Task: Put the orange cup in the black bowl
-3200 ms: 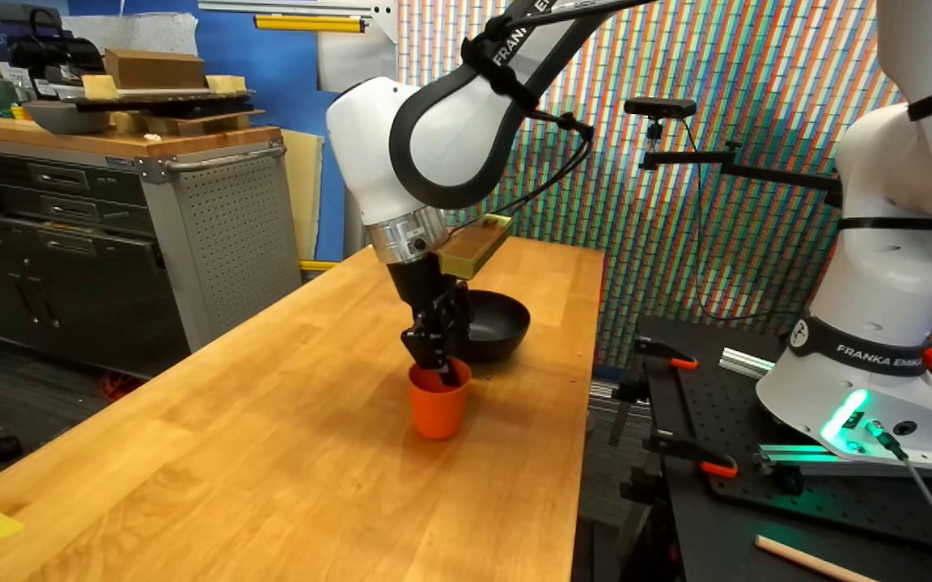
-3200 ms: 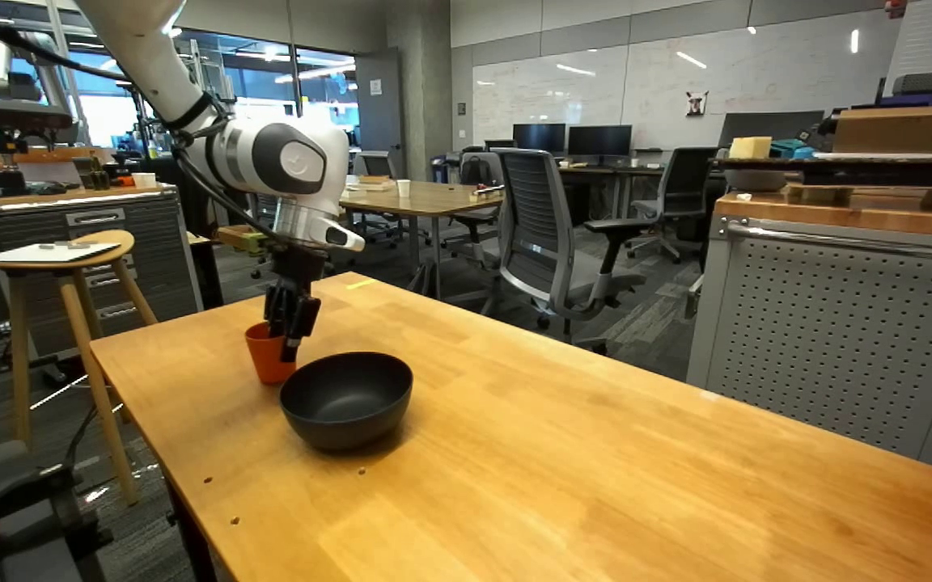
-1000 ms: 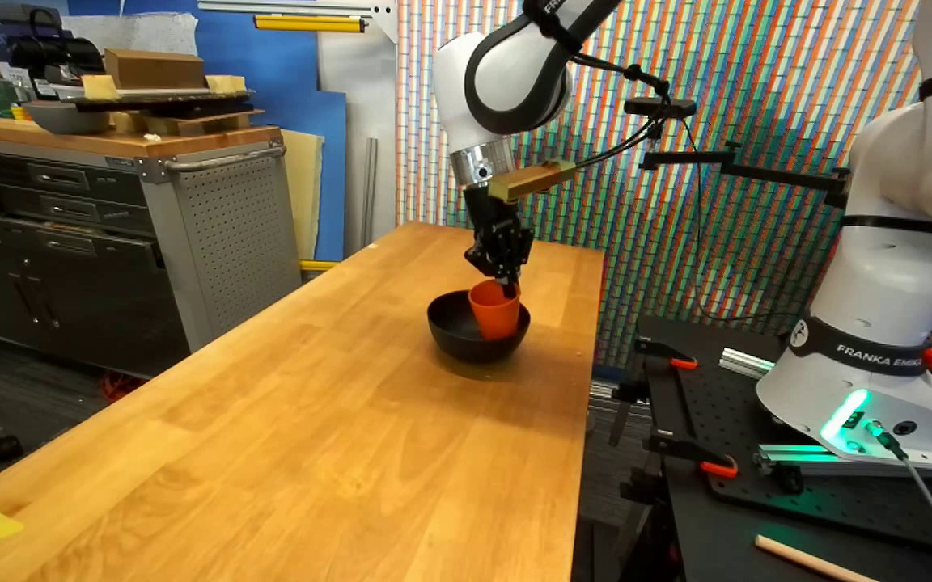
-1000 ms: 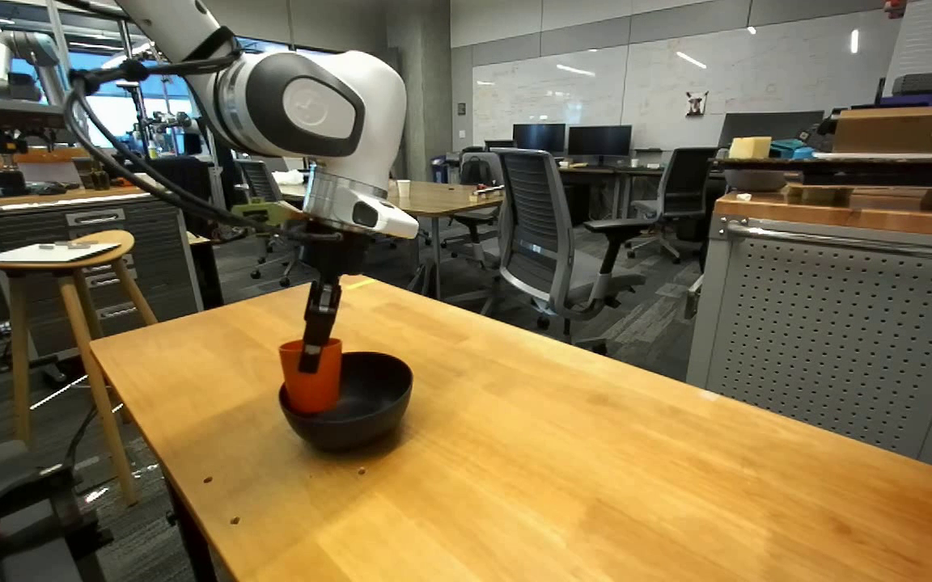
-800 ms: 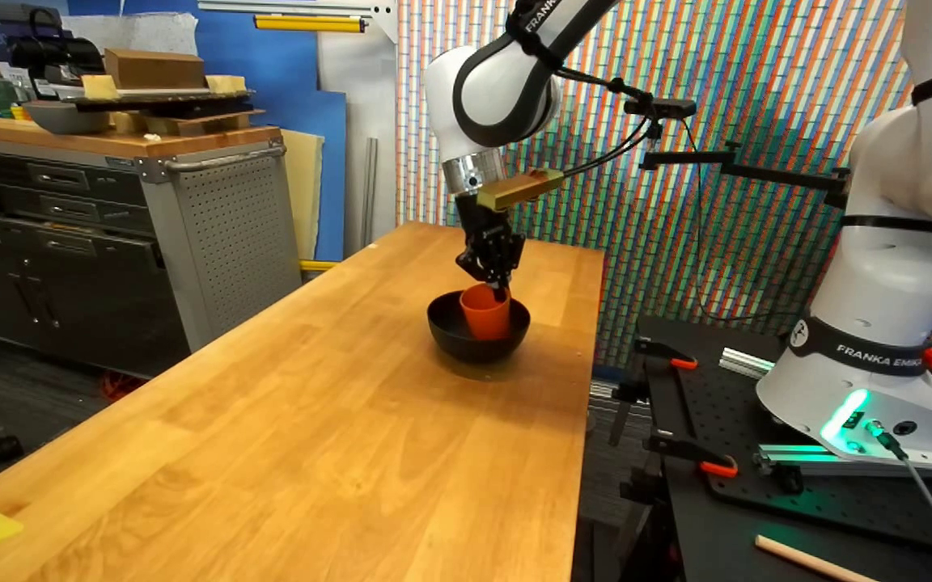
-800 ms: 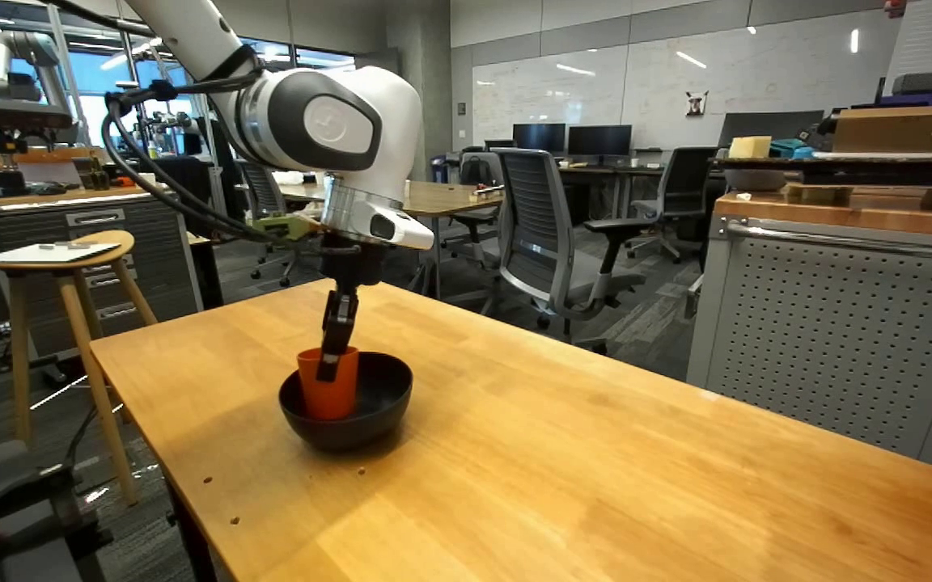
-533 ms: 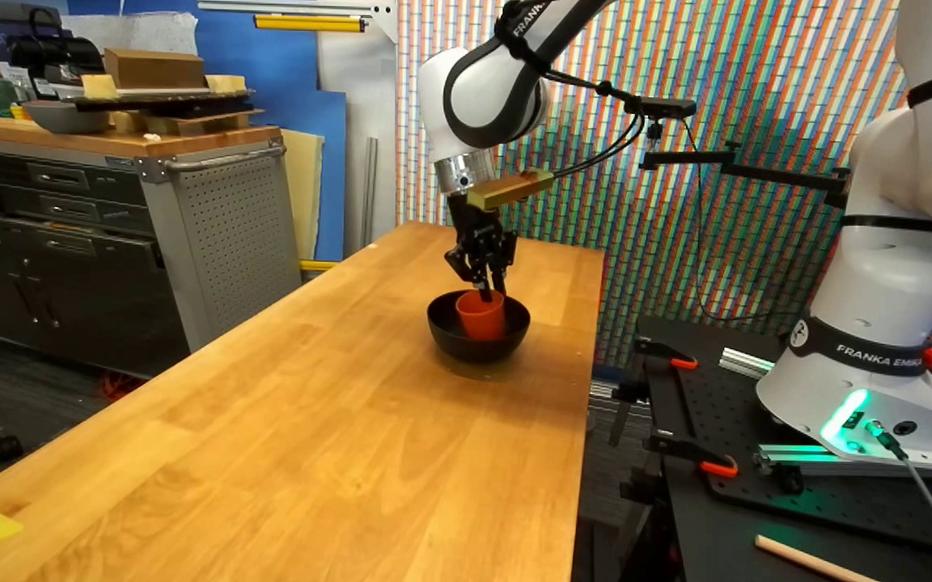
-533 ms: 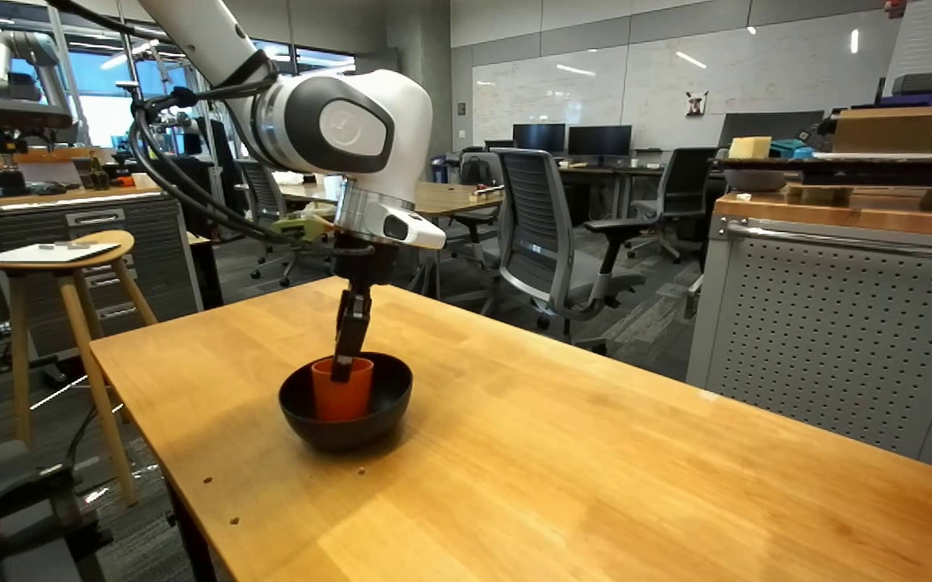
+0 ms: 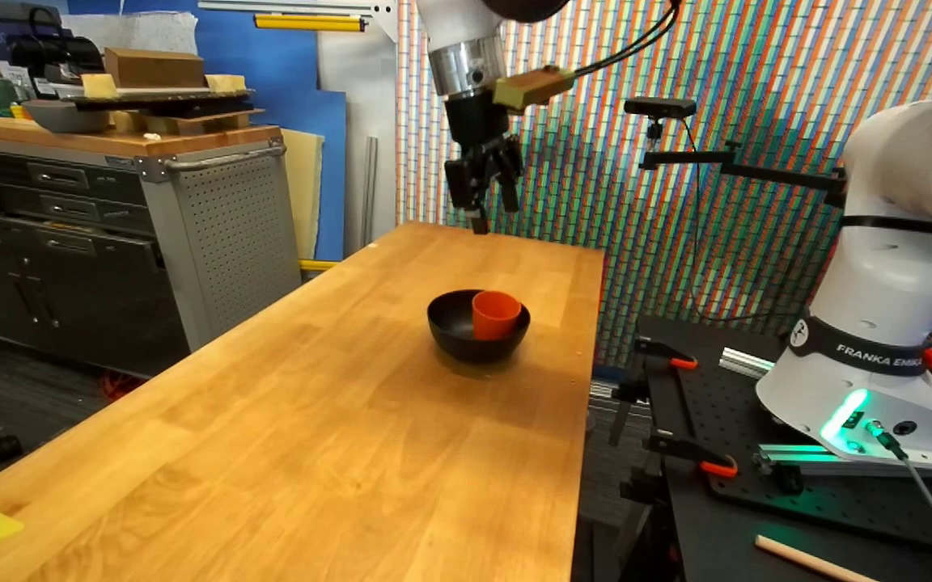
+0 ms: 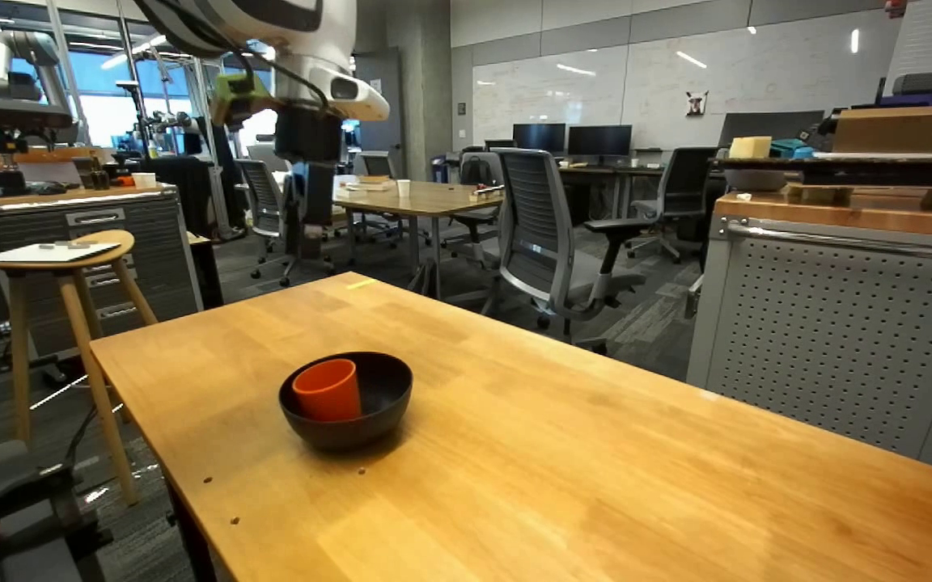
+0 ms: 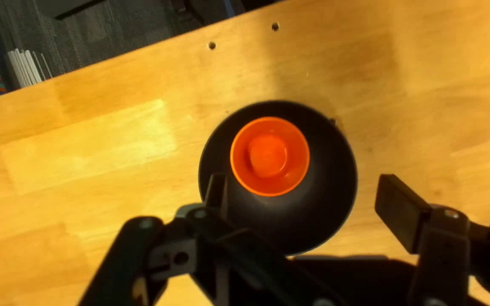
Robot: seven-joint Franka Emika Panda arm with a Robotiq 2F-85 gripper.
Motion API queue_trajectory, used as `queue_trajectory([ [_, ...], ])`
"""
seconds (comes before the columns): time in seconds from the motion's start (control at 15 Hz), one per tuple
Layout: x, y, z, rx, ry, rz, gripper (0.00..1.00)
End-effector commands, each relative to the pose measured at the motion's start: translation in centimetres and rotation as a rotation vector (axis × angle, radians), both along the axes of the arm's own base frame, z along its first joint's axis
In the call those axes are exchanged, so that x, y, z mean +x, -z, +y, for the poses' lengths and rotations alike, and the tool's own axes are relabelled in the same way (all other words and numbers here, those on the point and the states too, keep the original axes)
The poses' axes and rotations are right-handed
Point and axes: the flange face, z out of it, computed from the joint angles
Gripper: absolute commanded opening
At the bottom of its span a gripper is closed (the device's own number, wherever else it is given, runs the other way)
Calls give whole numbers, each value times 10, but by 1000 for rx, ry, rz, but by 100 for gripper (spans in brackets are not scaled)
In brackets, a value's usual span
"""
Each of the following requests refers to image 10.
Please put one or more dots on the wide black computer monitor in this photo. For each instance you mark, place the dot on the wide black computer monitor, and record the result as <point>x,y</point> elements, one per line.
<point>600,140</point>

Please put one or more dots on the orange plastic cup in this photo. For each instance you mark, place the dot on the orange plastic cup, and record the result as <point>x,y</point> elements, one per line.
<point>329,390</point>

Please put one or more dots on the black bowl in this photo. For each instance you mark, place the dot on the black bowl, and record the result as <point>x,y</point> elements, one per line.
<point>380,406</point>

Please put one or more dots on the large wooden box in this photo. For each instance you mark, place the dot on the large wooden box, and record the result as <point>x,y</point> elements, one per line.
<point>905,131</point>

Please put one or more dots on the blue gray laptop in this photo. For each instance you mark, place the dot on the blue gray laptop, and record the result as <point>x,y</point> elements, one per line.
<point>921,89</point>

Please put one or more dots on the yellow foam block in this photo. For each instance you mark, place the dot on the yellow foam block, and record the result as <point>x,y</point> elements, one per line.
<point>747,151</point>

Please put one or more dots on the gray mesh office chair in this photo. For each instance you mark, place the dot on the gray mesh office chair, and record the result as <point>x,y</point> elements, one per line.
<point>534,231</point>

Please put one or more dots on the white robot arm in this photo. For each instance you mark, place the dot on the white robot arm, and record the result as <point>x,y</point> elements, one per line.
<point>291,32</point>

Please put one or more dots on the black office chair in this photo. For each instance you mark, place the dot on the black office chair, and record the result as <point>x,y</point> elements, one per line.
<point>685,189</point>

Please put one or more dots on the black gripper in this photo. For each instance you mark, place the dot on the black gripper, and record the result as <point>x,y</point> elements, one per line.
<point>308,132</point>

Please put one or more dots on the gray perforated metal cart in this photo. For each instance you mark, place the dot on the gray perforated metal cart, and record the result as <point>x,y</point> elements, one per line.
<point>842,333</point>

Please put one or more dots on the wooden meeting table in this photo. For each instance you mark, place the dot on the wooden meeting table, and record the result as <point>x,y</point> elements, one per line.
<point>422,199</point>

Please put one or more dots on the round wooden stool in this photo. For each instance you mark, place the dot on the round wooden stool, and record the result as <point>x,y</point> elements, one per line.
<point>64,312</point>

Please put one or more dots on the dark office chair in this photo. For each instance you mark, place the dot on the dark office chair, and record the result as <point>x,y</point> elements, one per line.
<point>477,189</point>

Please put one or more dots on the white board on stool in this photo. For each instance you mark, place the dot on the white board on stool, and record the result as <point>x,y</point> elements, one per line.
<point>46,252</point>

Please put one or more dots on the gray metal cabinet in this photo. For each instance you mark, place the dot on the gray metal cabinet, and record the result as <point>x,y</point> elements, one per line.
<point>130,252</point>

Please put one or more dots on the small black computer monitor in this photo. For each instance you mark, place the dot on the small black computer monitor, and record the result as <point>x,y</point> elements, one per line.
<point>538,135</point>

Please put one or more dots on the small poster on whiteboard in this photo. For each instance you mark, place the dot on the small poster on whiteboard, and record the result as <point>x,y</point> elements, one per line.
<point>698,103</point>

